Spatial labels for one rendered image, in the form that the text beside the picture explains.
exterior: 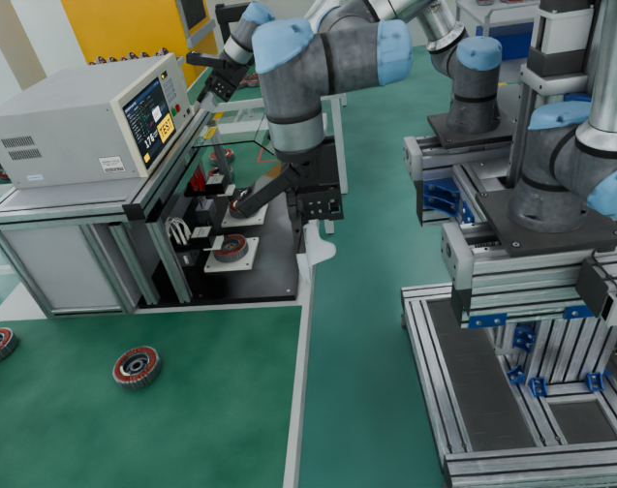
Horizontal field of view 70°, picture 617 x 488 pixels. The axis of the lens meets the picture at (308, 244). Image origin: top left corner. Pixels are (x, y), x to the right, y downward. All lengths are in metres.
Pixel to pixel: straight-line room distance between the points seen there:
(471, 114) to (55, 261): 1.23
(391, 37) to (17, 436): 1.14
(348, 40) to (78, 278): 1.04
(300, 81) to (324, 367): 1.60
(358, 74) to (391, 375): 1.57
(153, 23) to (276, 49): 4.43
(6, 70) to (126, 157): 4.05
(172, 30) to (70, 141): 3.71
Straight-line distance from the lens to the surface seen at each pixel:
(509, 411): 1.69
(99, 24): 5.19
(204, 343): 1.21
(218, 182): 1.55
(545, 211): 0.97
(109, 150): 1.25
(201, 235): 1.38
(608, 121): 0.79
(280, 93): 0.57
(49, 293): 1.49
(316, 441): 1.85
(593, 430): 1.73
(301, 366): 1.09
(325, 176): 0.64
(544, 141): 0.92
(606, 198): 0.81
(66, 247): 1.33
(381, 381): 1.96
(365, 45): 0.58
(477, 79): 1.35
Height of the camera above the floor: 1.60
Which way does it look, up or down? 36 degrees down
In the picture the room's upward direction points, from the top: 10 degrees counter-clockwise
